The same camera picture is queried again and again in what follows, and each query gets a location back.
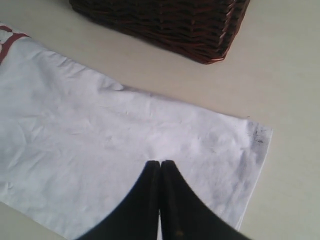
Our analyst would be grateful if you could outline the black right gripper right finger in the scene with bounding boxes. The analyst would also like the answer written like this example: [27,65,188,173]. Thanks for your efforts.
[159,160,247,240]

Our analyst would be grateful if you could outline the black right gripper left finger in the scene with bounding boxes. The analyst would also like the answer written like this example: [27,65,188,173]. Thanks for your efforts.
[79,160,160,240]

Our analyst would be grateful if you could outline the white t-shirt red lettering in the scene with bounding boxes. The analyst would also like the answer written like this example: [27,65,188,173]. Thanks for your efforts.
[0,24,273,240]

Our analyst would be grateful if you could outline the dark brown wicker basket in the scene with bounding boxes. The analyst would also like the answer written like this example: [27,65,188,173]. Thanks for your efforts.
[69,0,250,65]

